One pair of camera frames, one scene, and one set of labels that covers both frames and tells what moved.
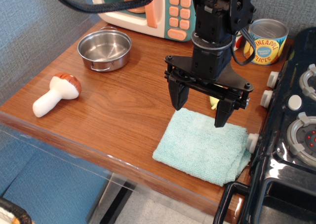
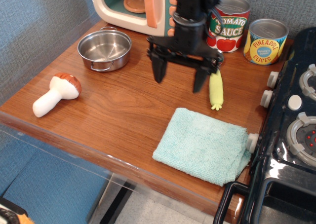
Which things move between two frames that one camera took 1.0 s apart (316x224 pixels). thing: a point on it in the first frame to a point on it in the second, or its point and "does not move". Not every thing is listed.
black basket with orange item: x=11 y=213 does not move
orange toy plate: x=140 y=9 does not move
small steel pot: x=105 y=50 does not move
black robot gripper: x=209 y=68 to x=187 y=46
